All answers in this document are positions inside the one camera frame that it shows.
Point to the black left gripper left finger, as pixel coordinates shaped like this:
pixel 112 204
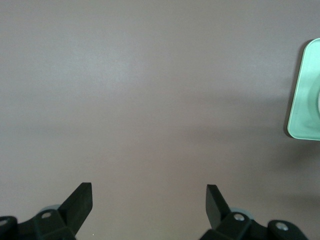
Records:
pixel 77 205

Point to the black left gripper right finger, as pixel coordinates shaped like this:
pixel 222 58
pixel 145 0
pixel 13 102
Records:
pixel 215 207

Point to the brown table mat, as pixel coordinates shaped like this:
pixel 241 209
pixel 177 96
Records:
pixel 150 100

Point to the light green rectangular tray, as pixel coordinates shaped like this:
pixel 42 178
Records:
pixel 303 100

